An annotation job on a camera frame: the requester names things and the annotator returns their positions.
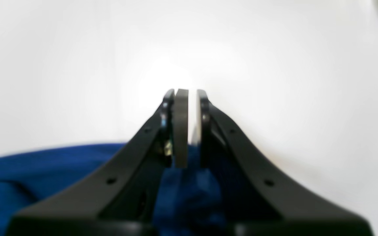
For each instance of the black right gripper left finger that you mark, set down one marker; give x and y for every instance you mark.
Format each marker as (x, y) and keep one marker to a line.
(118, 198)

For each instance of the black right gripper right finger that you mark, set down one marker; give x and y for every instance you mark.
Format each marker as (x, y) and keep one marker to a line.
(258, 198)

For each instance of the dark blue t-shirt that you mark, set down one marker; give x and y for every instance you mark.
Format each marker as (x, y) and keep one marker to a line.
(188, 204)

